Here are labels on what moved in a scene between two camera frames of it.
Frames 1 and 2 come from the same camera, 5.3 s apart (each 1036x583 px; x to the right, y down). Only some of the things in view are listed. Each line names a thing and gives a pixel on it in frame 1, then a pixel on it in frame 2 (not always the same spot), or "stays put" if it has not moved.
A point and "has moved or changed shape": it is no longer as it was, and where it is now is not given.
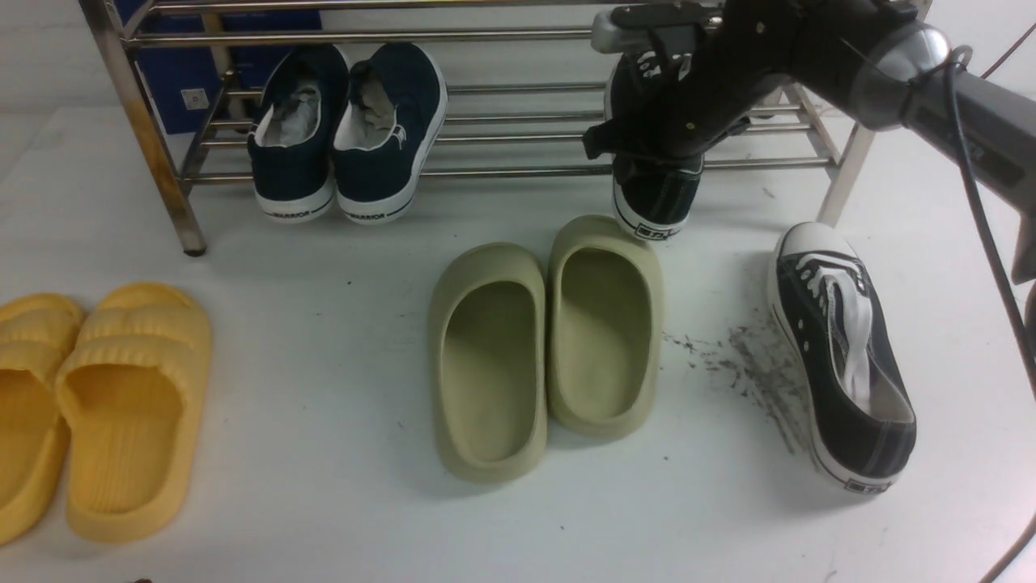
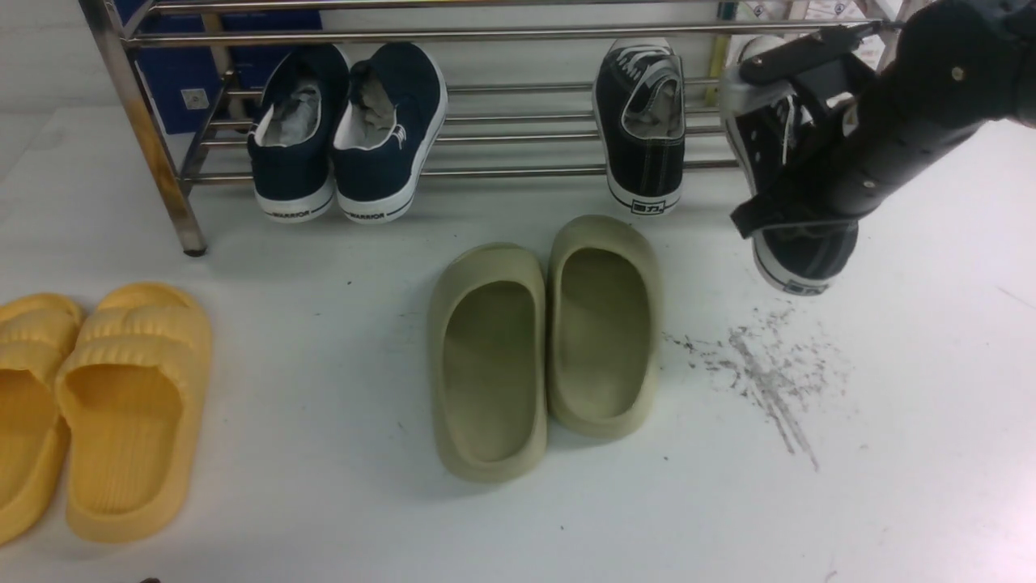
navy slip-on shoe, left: x=290 y=141 stays put
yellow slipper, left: x=37 y=334 stays put
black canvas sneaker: x=654 y=199 has moved or changed shape
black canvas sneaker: x=846 y=354 to x=762 y=123
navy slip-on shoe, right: x=392 y=108 stays put
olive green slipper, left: x=488 y=360 stays put
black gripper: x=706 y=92 to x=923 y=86
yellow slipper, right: x=134 y=385 stays put
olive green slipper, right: x=605 y=329 stays put
